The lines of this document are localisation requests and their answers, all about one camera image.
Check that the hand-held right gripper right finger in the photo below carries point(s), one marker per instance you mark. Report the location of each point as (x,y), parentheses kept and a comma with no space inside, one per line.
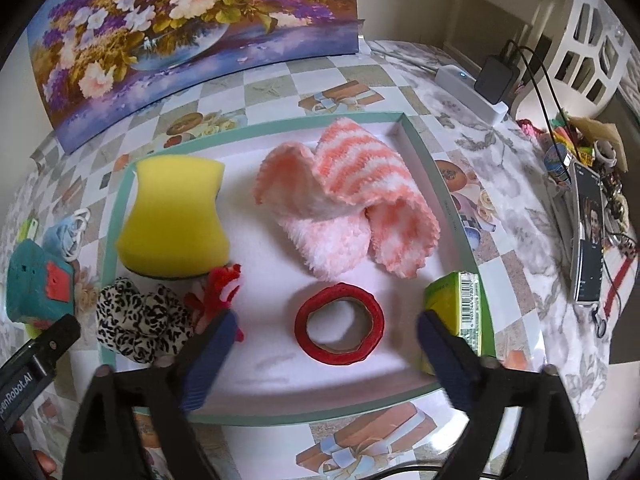
(445,355)

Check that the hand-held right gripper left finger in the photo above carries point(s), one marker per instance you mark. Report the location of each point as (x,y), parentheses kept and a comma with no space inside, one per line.
(210,360)

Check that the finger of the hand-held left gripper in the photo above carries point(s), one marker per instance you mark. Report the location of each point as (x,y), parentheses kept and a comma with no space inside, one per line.
(57,332)

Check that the small green box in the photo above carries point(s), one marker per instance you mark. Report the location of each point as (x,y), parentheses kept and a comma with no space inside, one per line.
(450,295)

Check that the leopard print scrunchie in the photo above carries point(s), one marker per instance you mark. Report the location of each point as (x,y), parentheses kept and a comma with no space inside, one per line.
(130,320)

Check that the red tape roll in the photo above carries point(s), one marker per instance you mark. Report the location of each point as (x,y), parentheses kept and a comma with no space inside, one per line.
(372,320)

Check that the white tray with teal rim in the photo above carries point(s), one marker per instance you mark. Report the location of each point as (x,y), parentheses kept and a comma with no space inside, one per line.
(280,280)

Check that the yellow sponge with green scourer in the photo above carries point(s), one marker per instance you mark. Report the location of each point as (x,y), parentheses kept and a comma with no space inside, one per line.
(175,210)

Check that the pink white knitted cloth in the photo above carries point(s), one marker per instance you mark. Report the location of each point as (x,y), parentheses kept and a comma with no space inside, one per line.
(340,180)

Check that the person's left hand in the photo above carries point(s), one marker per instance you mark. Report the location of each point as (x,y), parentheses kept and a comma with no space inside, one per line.
(44,462)

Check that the teal box with red patch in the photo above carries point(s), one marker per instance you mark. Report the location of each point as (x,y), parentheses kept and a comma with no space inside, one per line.
(30,280)

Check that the grey floral tablecloth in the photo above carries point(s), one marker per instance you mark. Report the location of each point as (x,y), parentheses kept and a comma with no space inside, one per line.
(525,260)

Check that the smartphone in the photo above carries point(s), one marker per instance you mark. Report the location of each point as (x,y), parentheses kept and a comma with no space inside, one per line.
(587,240)

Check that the small blue tin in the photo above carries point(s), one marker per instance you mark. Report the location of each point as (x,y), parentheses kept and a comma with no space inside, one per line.
(557,162)

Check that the red crochet flower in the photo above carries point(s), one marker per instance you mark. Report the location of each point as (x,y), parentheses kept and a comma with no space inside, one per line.
(527,127)

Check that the white power strip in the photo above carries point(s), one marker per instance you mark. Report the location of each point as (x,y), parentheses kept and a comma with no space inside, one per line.
(465,87)

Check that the brown paper bag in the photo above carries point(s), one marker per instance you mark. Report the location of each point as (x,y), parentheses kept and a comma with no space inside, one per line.
(600,130)

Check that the black charger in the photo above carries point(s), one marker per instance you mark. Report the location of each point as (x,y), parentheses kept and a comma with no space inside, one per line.
(495,77)

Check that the flower painting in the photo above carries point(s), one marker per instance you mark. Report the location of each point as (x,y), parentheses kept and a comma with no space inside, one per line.
(175,20)

